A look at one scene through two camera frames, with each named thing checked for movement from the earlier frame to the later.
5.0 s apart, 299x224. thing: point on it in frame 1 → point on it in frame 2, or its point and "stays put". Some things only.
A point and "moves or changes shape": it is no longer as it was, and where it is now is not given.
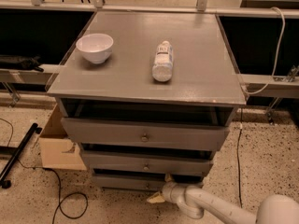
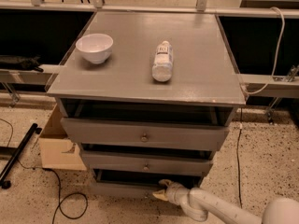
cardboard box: x=59 y=150 stays put
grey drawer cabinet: x=149 y=96 stays put
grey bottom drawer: x=140 y=183 moves or changes shape
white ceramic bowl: x=95 y=48 stays put
